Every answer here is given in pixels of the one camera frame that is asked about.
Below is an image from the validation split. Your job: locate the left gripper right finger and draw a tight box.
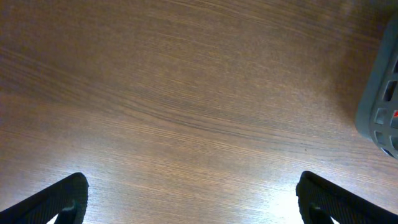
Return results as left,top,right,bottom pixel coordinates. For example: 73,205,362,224
296,171,397,224

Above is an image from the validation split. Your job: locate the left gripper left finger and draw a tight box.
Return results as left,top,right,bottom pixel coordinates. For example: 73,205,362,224
1,172,89,224

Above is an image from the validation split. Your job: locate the grey plastic shopping basket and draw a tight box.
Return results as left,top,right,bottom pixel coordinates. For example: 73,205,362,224
354,14,397,159

